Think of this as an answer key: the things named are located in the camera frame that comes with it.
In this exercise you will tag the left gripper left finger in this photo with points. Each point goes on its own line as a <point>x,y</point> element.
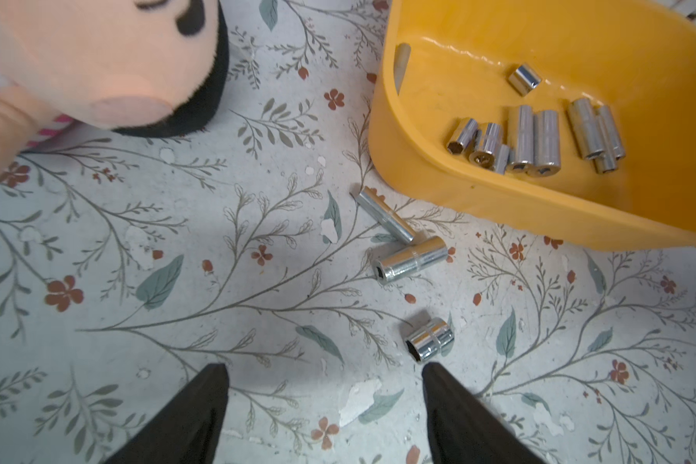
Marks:
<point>188,428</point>

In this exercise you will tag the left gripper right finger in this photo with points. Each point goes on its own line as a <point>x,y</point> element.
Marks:
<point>460,428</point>

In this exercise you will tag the long thick silver socket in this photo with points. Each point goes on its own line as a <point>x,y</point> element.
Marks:
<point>547,144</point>
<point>520,133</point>

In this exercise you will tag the slim long silver socket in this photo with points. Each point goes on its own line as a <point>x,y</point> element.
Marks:
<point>401,61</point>

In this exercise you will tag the yellow plastic storage box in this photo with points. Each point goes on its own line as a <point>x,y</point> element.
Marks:
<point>637,57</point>

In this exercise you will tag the plush doll on table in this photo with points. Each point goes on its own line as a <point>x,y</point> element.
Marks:
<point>151,69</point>

